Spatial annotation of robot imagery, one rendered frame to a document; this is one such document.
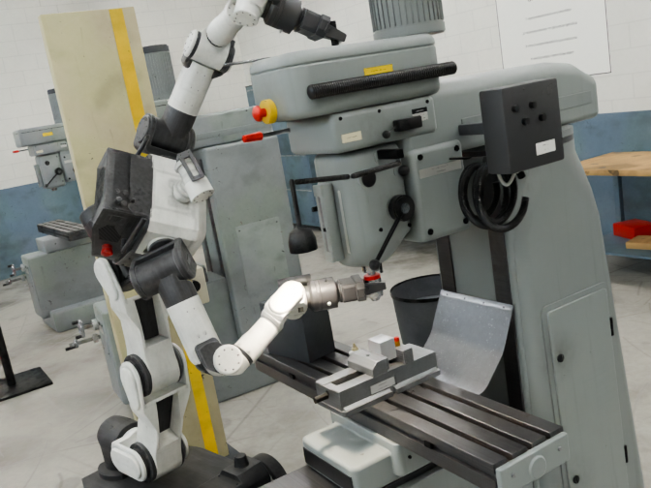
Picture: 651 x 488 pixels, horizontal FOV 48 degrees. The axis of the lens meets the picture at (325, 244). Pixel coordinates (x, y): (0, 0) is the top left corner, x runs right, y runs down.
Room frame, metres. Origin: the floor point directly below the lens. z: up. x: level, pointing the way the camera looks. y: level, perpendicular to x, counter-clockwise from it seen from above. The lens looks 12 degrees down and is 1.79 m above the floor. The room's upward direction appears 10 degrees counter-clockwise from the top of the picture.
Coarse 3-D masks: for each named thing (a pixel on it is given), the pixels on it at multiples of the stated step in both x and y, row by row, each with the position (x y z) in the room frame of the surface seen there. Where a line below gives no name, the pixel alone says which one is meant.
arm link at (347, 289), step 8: (320, 280) 1.94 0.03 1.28; (328, 280) 1.93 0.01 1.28; (336, 280) 1.96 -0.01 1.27; (344, 280) 1.96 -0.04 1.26; (352, 280) 1.95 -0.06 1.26; (360, 280) 1.93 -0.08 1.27; (328, 288) 1.91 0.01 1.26; (336, 288) 1.92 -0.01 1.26; (344, 288) 1.91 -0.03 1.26; (352, 288) 1.91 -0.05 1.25; (360, 288) 1.90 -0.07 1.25; (328, 296) 1.90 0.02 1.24; (336, 296) 1.90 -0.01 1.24; (344, 296) 1.91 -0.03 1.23; (352, 296) 1.91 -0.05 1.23; (360, 296) 1.89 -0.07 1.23; (328, 304) 1.90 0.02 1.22; (336, 304) 1.91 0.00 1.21
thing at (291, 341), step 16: (288, 320) 2.29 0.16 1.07; (304, 320) 2.24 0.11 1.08; (320, 320) 2.28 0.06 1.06; (288, 336) 2.30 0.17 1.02; (304, 336) 2.24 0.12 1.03; (320, 336) 2.27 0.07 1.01; (272, 352) 2.38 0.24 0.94; (288, 352) 2.31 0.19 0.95; (304, 352) 2.25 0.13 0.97; (320, 352) 2.27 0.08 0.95
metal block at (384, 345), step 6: (378, 336) 1.98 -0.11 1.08; (384, 336) 1.97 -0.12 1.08; (372, 342) 1.95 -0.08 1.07; (378, 342) 1.93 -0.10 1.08; (384, 342) 1.93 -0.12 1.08; (390, 342) 1.94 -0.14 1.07; (372, 348) 1.96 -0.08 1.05; (378, 348) 1.93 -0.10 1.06; (384, 348) 1.93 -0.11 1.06; (390, 348) 1.94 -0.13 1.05; (384, 354) 1.93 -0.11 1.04; (390, 354) 1.94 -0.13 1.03
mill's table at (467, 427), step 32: (288, 384) 2.27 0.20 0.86; (448, 384) 1.89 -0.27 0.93; (352, 416) 1.94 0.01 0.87; (384, 416) 1.79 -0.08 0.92; (416, 416) 1.73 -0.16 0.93; (448, 416) 1.70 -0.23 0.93; (480, 416) 1.67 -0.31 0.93; (512, 416) 1.65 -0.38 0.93; (416, 448) 1.69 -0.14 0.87; (448, 448) 1.57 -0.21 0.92; (480, 448) 1.52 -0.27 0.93; (512, 448) 1.50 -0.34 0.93; (544, 448) 1.50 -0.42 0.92; (480, 480) 1.48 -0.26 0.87; (512, 480) 1.45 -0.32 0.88
